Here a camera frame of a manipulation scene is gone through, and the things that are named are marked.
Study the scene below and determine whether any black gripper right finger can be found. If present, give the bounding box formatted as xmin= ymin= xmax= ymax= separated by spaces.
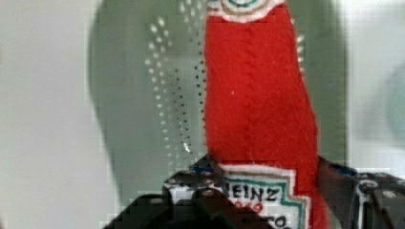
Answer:
xmin=318 ymin=157 xmax=405 ymax=229

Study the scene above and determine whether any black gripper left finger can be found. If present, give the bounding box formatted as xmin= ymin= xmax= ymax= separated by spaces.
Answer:
xmin=103 ymin=155 xmax=273 ymax=229

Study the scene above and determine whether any red plush ketchup bottle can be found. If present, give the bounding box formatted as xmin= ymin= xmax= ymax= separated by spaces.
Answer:
xmin=204 ymin=0 xmax=329 ymax=229

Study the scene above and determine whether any green strainer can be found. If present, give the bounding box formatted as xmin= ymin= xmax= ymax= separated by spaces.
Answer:
xmin=88 ymin=0 xmax=347 ymax=206

